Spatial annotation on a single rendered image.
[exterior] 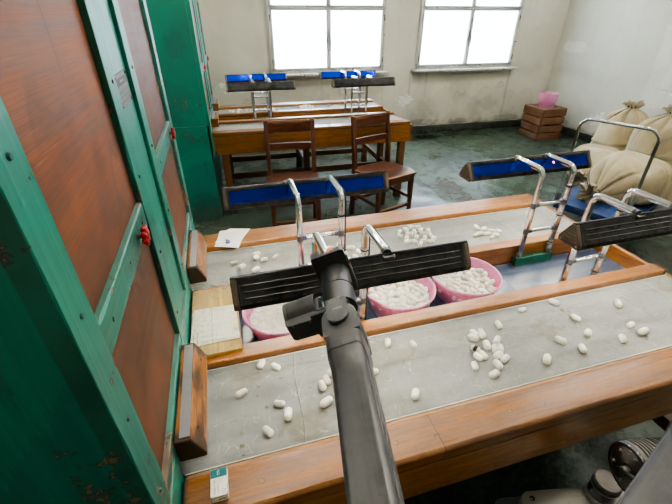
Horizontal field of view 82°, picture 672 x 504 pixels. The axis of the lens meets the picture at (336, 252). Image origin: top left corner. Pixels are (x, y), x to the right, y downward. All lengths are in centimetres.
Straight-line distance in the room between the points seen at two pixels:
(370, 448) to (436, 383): 73
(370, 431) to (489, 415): 67
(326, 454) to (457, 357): 50
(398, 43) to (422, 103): 95
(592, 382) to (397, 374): 53
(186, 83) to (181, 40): 29
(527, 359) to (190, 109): 299
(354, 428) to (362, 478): 6
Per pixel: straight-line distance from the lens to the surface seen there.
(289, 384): 115
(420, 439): 104
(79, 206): 65
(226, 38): 579
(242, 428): 109
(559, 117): 690
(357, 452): 47
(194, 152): 358
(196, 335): 129
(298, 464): 99
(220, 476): 98
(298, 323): 65
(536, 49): 745
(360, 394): 51
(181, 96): 349
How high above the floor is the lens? 162
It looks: 32 degrees down
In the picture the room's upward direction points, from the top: straight up
